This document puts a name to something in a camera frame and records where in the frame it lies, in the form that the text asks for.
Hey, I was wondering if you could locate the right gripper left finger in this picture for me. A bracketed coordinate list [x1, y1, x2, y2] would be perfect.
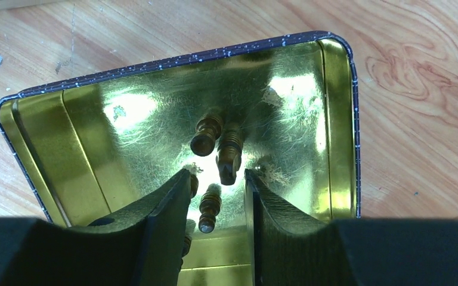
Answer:
[0, 169, 191, 285]

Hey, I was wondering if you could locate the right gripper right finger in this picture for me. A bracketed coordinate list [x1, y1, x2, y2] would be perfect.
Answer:
[244, 169, 355, 285]

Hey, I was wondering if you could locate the gold metal tray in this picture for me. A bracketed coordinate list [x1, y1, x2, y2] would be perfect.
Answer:
[0, 30, 361, 285]

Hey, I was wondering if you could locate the dark chess rook in tray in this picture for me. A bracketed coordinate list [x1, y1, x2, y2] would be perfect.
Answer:
[190, 113, 224, 157]

